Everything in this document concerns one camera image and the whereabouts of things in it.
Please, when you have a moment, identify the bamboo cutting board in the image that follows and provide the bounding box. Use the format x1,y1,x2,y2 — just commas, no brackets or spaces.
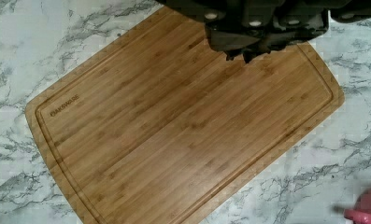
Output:
25,8,344,224

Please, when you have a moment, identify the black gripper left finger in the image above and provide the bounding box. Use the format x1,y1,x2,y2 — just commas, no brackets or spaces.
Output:
205,23,262,62

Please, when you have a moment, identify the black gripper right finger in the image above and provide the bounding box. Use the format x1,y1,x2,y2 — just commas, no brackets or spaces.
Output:
242,29,327,63

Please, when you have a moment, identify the pink plastic object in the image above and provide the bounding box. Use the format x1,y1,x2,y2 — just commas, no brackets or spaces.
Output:
344,189,371,224

